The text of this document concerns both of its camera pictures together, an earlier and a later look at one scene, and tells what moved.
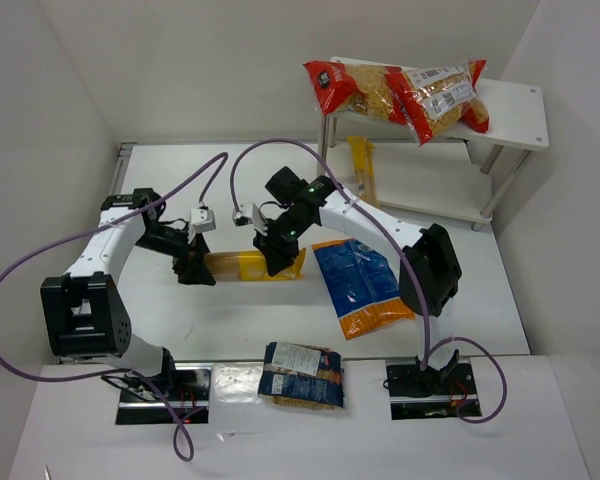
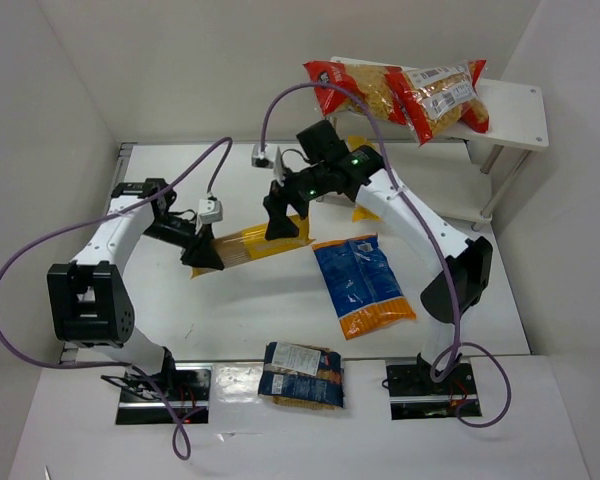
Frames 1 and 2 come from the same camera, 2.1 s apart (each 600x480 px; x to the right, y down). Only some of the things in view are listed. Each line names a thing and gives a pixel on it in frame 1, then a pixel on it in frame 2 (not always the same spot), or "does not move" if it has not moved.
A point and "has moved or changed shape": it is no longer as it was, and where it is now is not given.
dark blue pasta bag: [302, 377] does not move
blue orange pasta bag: [363, 286] does not move
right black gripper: [275, 248] to [284, 204]
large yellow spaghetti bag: [247, 266] has moved or changed shape
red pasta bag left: [341, 87] does not move
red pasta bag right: [437, 99] does not move
